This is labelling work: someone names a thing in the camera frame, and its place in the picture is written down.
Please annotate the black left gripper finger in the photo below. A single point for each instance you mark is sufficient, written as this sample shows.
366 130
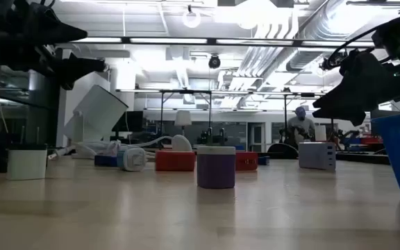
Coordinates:
57 29
78 66

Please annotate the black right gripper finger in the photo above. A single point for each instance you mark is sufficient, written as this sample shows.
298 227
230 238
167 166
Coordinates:
346 117
342 95

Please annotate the grey multiport charger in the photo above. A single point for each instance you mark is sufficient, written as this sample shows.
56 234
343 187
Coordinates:
316 156

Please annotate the navy blue charger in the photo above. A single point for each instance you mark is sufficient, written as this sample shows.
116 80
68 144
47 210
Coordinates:
104 160

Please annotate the red charger block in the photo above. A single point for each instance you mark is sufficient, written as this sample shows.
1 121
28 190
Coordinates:
247 161
175 161

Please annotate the purple charger with white top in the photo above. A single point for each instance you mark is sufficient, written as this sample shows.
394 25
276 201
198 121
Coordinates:
216 172

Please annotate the red storage bin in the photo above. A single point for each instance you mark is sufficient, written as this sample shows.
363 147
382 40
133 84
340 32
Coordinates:
372 140

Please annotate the black ceiling spotlight cluster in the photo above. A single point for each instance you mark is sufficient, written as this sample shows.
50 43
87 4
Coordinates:
326 64

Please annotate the person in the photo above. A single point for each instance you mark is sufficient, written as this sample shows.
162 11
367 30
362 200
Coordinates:
301 128

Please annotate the black computer monitor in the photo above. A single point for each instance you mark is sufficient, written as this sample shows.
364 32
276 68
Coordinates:
128 121

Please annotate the teal and white charger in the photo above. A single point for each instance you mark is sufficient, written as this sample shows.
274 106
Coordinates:
132 159

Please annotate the white charger with black top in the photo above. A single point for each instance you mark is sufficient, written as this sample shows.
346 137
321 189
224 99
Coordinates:
26 165

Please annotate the long ceiling light bar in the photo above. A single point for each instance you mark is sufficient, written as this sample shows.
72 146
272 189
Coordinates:
212 41

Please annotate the black aluminium table frame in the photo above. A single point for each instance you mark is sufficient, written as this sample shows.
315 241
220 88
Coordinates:
363 158

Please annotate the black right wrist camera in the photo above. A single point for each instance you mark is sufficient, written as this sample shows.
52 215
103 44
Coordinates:
398 38

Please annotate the black metal rig frame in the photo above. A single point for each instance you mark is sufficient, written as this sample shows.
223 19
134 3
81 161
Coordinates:
285 114
162 121

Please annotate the silver spiral ventilation duct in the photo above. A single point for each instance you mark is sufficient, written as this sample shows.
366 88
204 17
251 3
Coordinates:
328 21

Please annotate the black round ceiling camera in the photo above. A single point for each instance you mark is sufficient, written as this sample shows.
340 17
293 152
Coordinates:
214 62

